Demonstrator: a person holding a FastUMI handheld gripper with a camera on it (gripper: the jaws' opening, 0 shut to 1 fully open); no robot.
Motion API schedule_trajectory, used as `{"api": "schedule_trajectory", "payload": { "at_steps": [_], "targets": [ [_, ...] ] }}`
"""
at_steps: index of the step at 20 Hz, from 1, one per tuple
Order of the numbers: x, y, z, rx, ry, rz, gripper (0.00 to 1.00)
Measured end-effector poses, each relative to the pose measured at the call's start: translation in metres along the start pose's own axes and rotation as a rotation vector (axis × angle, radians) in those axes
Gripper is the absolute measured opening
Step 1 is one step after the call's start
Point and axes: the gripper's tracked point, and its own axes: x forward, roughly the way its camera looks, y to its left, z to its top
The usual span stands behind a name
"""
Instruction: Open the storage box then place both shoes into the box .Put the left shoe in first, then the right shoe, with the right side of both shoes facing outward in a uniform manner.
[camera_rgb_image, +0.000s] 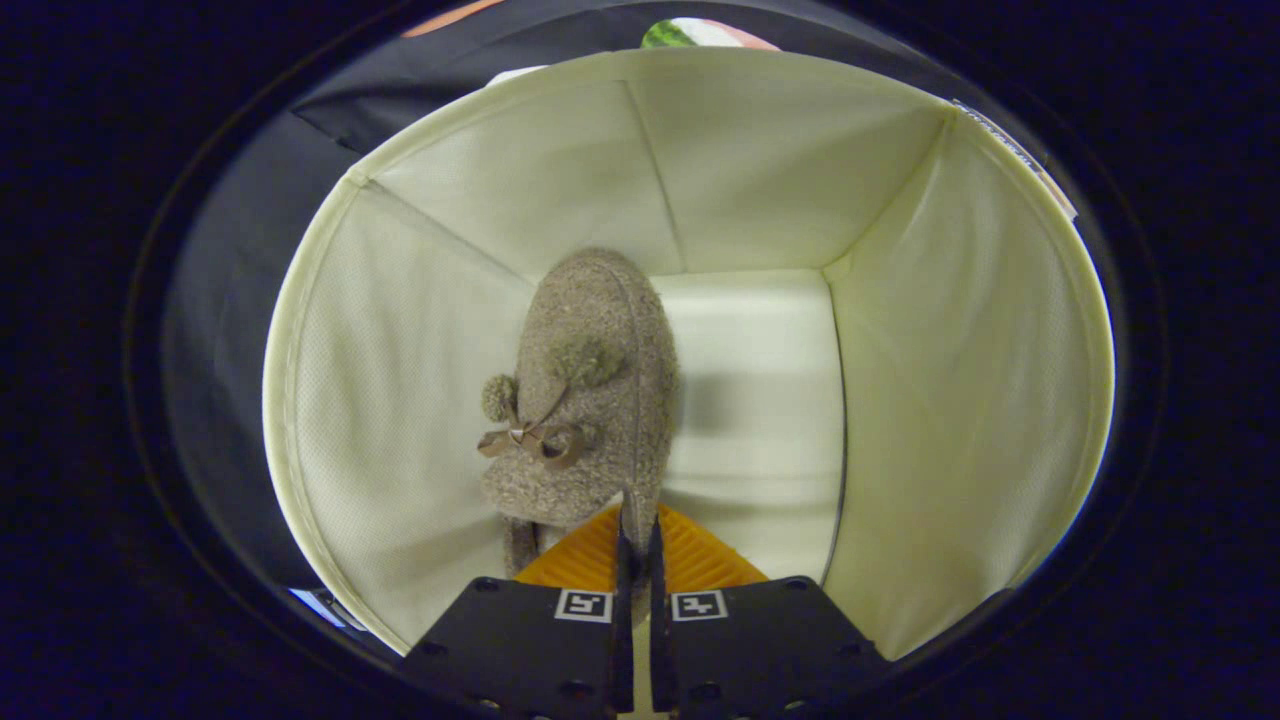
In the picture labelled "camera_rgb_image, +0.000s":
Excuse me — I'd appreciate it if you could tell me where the watermelon slice plush toy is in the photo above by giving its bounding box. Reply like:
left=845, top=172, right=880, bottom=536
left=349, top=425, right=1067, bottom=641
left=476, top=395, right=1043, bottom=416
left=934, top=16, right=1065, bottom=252
left=640, top=17, right=782, bottom=52

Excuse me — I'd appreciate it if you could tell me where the brown fuzzy shoe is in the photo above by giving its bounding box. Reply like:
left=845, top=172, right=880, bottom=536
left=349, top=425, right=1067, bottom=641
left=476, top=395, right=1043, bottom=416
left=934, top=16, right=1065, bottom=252
left=477, top=247, right=684, bottom=583

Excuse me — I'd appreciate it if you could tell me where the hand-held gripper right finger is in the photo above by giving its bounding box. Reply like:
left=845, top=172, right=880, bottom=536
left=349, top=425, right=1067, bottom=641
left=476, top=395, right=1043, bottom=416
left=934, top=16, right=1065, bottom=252
left=648, top=503, right=895, bottom=720

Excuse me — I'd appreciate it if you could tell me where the cream fabric storage box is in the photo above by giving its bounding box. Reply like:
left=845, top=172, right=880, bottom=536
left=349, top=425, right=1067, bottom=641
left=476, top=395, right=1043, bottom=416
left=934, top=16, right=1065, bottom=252
left=262, top=46, right=1116, bottom=663

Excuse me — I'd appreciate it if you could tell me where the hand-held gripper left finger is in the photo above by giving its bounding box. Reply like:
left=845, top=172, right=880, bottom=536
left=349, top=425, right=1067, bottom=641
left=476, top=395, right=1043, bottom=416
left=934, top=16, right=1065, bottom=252
left=396, top=490, right=637, bottom=720

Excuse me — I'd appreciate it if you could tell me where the blue printed card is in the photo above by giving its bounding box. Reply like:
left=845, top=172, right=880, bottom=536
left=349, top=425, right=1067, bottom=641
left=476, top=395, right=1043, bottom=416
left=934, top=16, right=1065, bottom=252
left=288, top=587, right=348, bottom=631

